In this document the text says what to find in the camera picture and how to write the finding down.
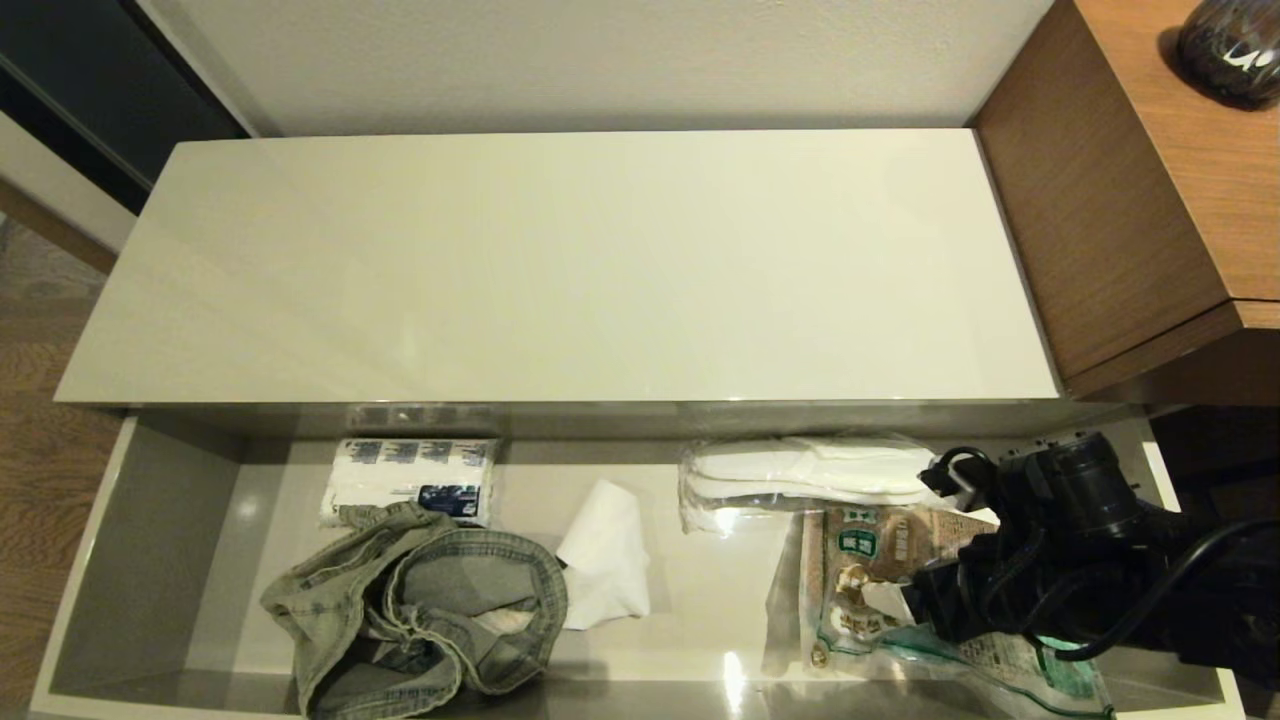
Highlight white slippers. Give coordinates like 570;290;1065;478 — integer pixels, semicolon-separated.
678;432;976;536

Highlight brown green snack bag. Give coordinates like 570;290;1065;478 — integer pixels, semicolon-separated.
765;505;1116;719

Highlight brown wooden desk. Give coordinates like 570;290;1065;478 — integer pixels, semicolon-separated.
970;0;1280;406

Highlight glossy white low cabinet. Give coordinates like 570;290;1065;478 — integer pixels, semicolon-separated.
55;130;1141;441

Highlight crumpled faded denim jeans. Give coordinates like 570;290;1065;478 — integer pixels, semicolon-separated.
260;500;569;720

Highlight white tissue pack blue print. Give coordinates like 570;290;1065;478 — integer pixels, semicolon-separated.
320;437;501;528

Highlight dark glass vase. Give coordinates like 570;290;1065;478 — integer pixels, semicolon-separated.
1175;0;1280;109

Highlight wooden skirting board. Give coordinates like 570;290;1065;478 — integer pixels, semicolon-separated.
0;180;121;276

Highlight dark door panel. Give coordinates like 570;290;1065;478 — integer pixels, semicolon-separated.
0;0;251;216

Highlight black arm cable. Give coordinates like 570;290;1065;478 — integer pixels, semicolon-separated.
1040;515;1280;663

